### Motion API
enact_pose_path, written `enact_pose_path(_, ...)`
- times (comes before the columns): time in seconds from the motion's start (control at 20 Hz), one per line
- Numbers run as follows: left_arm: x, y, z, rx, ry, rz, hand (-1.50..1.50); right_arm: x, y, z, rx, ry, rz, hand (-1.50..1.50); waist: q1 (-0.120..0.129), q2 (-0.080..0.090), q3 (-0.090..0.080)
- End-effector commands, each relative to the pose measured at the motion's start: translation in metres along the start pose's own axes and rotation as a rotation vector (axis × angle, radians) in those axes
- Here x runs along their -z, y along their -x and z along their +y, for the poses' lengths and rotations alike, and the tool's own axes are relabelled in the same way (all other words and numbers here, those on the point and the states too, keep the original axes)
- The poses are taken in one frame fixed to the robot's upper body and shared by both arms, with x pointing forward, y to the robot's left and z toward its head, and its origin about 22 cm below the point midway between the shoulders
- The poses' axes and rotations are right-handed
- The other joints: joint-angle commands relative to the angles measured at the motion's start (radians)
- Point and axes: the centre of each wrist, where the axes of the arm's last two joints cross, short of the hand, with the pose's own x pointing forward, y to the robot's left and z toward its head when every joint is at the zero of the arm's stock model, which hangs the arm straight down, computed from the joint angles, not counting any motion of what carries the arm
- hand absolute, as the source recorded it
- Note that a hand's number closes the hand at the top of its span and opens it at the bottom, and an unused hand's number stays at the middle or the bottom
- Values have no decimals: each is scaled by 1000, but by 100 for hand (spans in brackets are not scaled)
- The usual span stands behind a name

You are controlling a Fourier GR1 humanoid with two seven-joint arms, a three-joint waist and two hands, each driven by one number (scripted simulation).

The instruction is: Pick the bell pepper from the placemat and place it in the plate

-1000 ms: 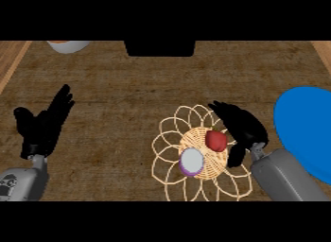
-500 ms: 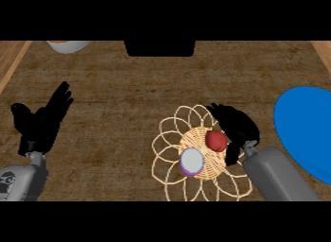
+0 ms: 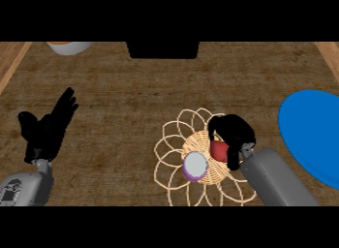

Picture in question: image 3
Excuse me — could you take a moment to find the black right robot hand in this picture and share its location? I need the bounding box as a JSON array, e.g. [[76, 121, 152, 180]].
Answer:
[[207, 113, 257, 171]]

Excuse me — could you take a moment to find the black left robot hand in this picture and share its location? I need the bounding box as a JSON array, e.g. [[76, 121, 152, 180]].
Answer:
[[17, 86, 79, 165]]

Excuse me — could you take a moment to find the red bell pepper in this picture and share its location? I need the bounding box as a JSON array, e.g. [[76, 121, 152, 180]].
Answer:
[[208, 139, 230, 163]]

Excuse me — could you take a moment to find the blue plate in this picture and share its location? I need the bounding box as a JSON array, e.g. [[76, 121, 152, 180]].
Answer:
[[276, 89, 339, 194]]

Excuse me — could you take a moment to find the purple rimmed can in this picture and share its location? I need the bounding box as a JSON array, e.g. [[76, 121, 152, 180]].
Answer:
[[180, 151, 210, 182]]

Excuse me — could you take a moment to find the white cup with orange content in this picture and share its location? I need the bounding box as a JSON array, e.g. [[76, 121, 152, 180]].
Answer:
[[45, 42, 93, 56]]

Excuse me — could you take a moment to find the black box appliance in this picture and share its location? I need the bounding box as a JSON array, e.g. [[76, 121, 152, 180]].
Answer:
[[124, 42, 201, 60]]

